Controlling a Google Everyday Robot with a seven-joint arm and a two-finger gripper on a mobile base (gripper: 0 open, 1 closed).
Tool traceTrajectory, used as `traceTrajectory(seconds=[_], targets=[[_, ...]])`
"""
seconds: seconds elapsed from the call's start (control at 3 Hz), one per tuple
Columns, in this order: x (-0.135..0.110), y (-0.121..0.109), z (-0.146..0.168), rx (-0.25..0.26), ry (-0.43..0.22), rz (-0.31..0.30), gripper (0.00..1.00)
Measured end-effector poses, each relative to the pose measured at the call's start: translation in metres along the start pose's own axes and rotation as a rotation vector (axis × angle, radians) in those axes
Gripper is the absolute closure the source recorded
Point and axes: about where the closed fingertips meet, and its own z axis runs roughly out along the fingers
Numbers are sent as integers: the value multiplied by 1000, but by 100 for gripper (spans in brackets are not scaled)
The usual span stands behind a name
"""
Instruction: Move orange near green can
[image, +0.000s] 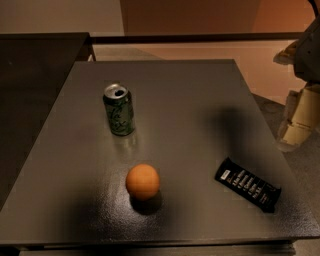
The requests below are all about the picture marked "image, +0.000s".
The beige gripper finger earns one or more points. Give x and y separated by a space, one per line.
301 117

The orange fruit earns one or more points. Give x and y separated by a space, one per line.
142 182

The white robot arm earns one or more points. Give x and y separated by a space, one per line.
304 53

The green soda can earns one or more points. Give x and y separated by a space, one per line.
117 100

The black snack bar wrapper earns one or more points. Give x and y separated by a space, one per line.
251 187

